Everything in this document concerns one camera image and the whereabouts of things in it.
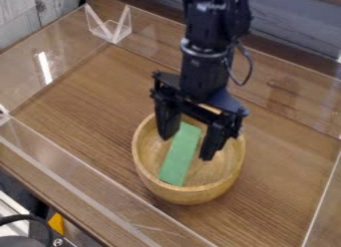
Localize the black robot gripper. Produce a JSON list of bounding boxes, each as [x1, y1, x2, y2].
[[150, 45, 250, 162]]

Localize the green rectangular block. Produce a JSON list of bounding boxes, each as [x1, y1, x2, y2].
[[159, 123, 201, 186]]

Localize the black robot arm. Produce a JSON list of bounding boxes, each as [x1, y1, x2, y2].
[[151, 0, 251, 160]]

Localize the brown wooden bowl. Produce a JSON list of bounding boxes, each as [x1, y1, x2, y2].
[[132, 114, 246, 205]]

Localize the clear acrylic tray walls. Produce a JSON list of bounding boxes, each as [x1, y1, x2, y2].
[[0, 0, 341, 247]]

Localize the yellow label on equipment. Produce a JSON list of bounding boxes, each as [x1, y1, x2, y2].
[[48, 212, 66, 235]]

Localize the black equipment with screw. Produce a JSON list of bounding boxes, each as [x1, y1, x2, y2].
[[28, 221, 78, 247]]

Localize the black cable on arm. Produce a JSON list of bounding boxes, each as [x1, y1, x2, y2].
[[223, 40, 254, 88]]

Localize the clear acrylic corner bracket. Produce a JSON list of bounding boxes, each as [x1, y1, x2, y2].
[[84, 5, 132, 45]]

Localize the black cable lower left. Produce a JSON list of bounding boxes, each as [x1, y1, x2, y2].
[[0, 214, 55, 247]]

